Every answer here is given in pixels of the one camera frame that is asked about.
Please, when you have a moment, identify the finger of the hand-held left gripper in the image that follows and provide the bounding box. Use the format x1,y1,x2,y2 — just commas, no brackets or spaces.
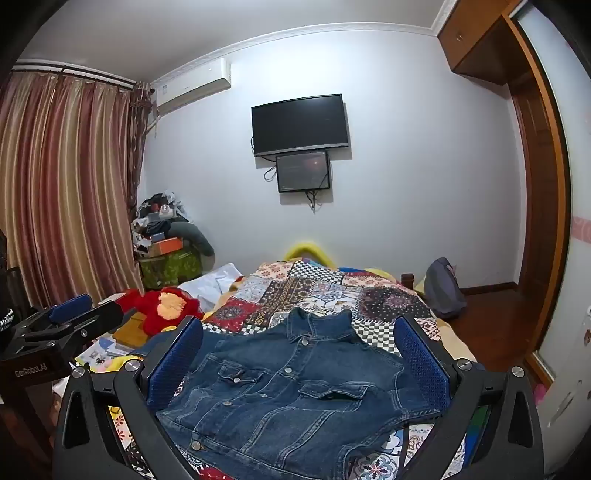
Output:
23,302,124,344
47,294,93,325

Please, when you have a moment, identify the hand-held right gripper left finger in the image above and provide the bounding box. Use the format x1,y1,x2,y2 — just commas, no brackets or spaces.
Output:
53,315,206,480

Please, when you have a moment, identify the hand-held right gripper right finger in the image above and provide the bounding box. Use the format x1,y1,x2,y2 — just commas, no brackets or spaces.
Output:
393,315,546,480

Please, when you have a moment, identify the blue denim jacket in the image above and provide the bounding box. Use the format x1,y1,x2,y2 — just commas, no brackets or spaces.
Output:
127,307,444,476

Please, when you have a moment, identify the pile of papers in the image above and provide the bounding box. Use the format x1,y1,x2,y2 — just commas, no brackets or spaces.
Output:
76,332,134,372

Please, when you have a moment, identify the red plush toy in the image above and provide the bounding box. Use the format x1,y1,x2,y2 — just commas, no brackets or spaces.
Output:
115,286,204,335

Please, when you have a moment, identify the grey backpack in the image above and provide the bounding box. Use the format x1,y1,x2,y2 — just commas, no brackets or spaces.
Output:
422,257,467,319

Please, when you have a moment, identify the green cloth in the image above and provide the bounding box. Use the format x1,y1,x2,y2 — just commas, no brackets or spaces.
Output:
471,404,492,444

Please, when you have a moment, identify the white cloth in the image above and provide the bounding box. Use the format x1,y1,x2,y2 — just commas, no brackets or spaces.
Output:
178,263,243,310

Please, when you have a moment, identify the green patterned storage box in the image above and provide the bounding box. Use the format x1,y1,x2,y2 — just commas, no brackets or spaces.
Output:
139,249,204,289

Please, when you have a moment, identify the orange shoe box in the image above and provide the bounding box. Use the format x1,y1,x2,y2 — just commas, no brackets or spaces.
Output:
148,237,183,257

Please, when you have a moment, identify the pile of clutter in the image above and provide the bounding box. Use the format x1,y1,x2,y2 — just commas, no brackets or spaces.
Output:
131,191,192,245

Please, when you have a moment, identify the patchwork printed blanket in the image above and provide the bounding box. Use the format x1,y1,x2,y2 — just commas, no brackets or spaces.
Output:
74,260,478,480

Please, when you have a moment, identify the striped brown curtain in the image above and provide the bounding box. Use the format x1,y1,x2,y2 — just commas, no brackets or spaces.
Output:
0,69,153,315

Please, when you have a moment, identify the grey neck pillow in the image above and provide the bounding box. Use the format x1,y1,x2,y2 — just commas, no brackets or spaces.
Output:
166,220,215,257

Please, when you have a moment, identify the white sliding wardrobe door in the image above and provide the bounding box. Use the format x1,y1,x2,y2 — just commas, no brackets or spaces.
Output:
517,0,591,476

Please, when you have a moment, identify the white air conditioner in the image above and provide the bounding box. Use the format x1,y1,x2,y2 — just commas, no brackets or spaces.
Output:
150,58,232,116

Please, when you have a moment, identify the wooden overhead cabinet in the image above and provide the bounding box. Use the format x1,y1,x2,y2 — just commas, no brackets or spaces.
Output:
436,0,525,84

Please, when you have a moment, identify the yellow bed rail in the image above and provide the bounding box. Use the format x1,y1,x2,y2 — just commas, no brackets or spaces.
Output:
283,240,337,268

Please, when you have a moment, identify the black television cable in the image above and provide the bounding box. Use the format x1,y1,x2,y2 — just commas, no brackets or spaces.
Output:
252,136,278,182

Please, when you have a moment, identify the small black wall monitor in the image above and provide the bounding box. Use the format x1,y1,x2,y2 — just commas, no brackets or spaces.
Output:
276,150,331,193

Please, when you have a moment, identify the white curtain rail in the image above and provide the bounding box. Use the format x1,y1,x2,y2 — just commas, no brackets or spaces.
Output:
11,65,139,86

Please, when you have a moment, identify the large black wall television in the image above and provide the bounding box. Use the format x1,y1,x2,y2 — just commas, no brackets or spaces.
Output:
251,93,349,158

